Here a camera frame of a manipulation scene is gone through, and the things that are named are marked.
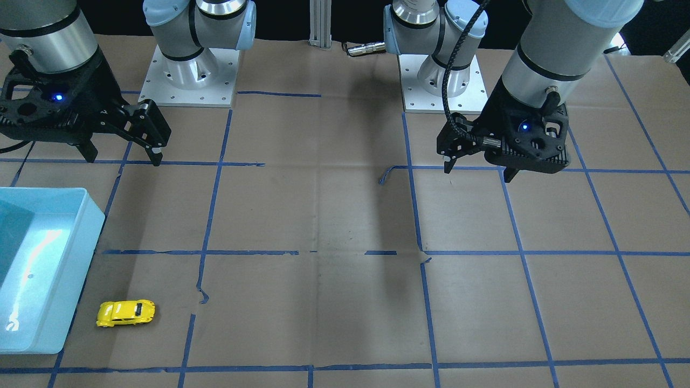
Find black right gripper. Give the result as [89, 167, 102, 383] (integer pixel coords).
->
[2, 47, 171, 167]

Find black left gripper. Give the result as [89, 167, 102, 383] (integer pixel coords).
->
[436, 81, 571, 183]

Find yellow toy beetle car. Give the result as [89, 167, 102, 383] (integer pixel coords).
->
[96, 299, 156, 327]

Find light blue plastic bin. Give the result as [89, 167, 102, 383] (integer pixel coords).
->
[1, 187, 105, 355]

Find brown paper table cover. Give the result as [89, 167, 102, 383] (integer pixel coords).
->
[2, 41, 689, 387]

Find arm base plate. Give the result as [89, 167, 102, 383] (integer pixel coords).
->
[138, 47, 241, 108]
[398, 54, 488, 115]

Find aluminium frame post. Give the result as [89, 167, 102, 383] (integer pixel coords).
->
[308, 0, 332, 51]

